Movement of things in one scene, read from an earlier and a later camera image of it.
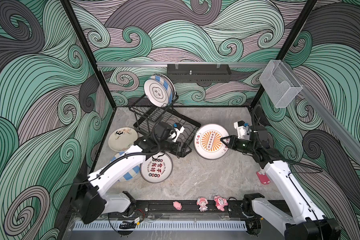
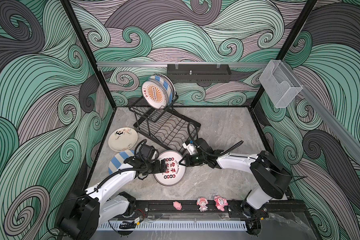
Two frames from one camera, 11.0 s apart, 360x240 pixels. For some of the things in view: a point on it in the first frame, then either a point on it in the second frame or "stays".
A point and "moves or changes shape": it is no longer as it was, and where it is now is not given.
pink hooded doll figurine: (202, 202) stays
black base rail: (165, 210) stays
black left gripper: (179, 153) → (157, 169)
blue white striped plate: (168, 84) stays
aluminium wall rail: (151, 64) stays
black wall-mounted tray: (204, 74) stays
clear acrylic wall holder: (279, 83) stays
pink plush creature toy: (220, 202) stays
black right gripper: (233, 142) → (188, 162)
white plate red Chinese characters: (157, 170) moves or changes shape
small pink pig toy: (177, 205) stays
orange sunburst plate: (207, 142) → (155, 93)
